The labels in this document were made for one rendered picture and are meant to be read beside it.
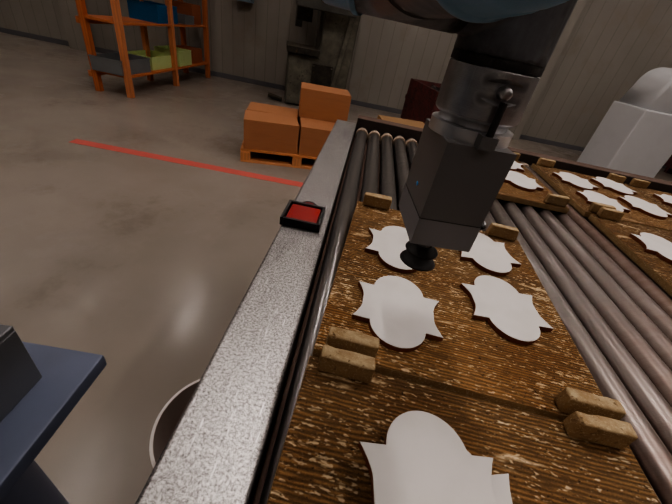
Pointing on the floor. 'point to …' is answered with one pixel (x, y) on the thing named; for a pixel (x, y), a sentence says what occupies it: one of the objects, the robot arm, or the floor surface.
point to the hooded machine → (636, 128)
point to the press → (318, 71)
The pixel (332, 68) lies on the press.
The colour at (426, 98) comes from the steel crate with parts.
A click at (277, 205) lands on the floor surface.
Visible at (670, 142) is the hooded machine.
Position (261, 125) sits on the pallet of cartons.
